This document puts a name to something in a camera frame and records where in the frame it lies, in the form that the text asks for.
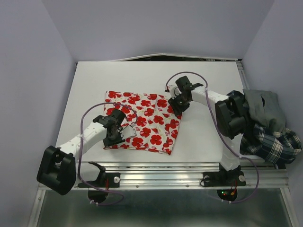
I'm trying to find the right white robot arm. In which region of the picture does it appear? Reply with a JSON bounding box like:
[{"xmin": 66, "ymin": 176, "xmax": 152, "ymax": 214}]
[{"xmin": 165, "ymin": 76, "xmax": 249, "ymax": 184}]

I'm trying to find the red poppy floral skirt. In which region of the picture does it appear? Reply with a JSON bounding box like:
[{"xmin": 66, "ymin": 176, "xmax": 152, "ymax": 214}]
[{"xmin": 104, "ymin": 90, "xmax": 182, "ymax": 155}]

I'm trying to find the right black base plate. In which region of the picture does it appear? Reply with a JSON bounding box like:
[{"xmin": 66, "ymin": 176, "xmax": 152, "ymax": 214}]
[{"xmin": 200, "ymin": 171, "xmax": 246, "ymax": 188}]

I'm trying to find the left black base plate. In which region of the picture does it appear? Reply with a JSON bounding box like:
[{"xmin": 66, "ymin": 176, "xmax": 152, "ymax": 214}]
[{"xmin": 87, "ymin": 172, "xmax": 121, "ymax": 188}]

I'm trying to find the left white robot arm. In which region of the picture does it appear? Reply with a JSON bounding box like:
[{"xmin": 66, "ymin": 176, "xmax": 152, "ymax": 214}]
[{"xmin": 36, "ymin": 109, "xmax": 125, "ymax": 195}]

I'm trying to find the navy plaid skirt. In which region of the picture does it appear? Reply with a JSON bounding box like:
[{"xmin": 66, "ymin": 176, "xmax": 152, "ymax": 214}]
[{"xmin": 240, "ymin": 123, "xmax": 302, "ymax": 165}]

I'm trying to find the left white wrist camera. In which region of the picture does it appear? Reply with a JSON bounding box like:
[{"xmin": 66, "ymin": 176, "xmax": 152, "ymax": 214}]
[{"xmin": 120, "ymin": 125, "xmax": 136, "ymax": 140}]

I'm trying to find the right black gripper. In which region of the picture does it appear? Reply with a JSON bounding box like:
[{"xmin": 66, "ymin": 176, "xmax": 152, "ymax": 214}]
[{"xmin": 168, "ymin": 93, "xmax": 190, "ymax": 116}]

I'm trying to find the aluminium frame rail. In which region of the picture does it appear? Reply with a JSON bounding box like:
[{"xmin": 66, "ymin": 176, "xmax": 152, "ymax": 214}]
[{"xmin": 102, "ymin": 161, "xmax": 289, "ymax": 191}]

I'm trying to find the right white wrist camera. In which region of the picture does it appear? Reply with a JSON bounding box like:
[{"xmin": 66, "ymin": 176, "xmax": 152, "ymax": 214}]
[{"xmin": 165, "ymin": 85, "xmax": 181, "ymax": 99}]

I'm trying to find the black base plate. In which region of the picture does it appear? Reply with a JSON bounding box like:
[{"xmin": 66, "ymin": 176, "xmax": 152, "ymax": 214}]
[
  {"xmin": 87, "ymin": 172, "xmax": 121, "ymax": 188},
  {"xmin": 200, "ymin": 171, "xmax": 246, "ymax": 188}
]

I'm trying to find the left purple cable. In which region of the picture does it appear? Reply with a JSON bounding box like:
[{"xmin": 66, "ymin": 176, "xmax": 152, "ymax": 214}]
[{"xmin": 77, "ymin": 103, "xmax": 139, "ymax": 206}]

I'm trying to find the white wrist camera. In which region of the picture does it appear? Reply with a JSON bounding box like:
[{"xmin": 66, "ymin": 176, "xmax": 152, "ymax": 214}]
[
  {"xmin": 165, "ymin": 85, "xmax": 181, "ymax": 99},
  {"xmin": 120, "ymin": 125, "xmax": 136, "ymax": 140}
]

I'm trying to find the grey skirt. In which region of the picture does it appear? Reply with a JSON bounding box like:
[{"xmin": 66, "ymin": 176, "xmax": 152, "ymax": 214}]
[{"xmin": 243, "ymin": 89, "xmax": 286, "ymax": 132}]

